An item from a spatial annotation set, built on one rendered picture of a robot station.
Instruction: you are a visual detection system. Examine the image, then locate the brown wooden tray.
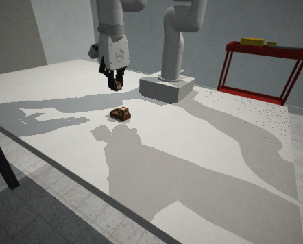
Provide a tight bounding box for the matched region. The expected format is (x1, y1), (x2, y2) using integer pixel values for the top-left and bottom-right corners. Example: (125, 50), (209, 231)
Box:
(110, 108), (131, 121)

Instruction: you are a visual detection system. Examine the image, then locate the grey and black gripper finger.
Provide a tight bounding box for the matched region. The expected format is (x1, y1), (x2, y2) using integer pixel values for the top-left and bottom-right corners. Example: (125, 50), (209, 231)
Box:
(115, 67), (127, 86)
(99, 56), (116, 90)

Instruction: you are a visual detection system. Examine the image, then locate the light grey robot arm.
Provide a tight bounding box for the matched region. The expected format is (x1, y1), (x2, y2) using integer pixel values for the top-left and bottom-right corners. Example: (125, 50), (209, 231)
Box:
(88, 0), (207, 82)

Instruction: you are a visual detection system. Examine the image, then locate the brown cube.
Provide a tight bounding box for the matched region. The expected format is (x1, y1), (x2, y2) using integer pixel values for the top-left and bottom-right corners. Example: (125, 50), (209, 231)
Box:
(111, 80), (122, 92)
(118, 107), (129, 117)

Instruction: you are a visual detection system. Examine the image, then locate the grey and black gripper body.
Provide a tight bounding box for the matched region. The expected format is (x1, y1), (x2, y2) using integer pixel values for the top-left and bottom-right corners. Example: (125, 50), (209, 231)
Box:
(98, 34), (129, 71)

